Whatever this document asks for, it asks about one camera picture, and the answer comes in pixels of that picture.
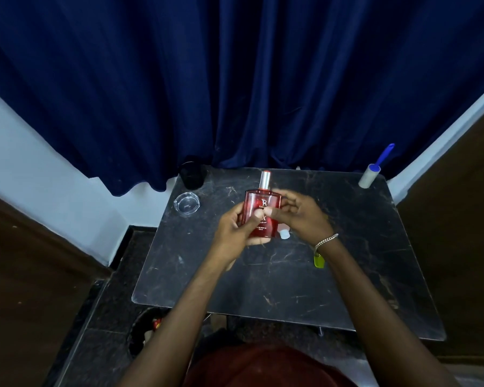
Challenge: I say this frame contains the dark blue curtain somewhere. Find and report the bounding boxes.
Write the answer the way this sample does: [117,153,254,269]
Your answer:
[0,0,484,197]

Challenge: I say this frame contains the person's left hand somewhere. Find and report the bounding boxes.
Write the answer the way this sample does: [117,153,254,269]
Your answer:
[211,202,272,263]

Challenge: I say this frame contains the person's left forearm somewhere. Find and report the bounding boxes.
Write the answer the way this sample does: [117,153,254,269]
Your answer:
[118,254,238,387]

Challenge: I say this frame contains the clear glass lid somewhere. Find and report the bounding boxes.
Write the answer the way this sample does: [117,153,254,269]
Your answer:
[173,192,201,216]

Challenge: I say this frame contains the lint roller with blue handle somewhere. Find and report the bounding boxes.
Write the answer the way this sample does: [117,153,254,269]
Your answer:
[358,143,395,189]

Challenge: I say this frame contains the black marble table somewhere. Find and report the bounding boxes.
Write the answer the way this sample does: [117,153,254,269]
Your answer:
[131,167,447,342]

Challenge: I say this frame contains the person's red shirt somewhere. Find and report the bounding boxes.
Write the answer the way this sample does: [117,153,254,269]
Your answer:
[183,344,347,387]

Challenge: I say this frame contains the person's right forearm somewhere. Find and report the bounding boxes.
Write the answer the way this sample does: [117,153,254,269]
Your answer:
[316,237,460,387]

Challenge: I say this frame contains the red perfume bottle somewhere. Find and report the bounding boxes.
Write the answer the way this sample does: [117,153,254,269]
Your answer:
[239,170,282,238]

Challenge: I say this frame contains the black round jar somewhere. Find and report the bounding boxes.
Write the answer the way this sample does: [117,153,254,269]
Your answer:
[179,160,207,190]

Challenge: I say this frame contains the person's right hand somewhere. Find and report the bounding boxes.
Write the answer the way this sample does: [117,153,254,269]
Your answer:
[263,190,334,245]

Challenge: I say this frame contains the black waste bin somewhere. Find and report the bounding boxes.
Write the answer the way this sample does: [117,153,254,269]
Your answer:
[127,307,171,358]

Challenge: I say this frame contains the silver chain bracelet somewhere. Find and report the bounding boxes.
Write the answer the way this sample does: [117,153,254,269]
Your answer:
[314,233,339,254]

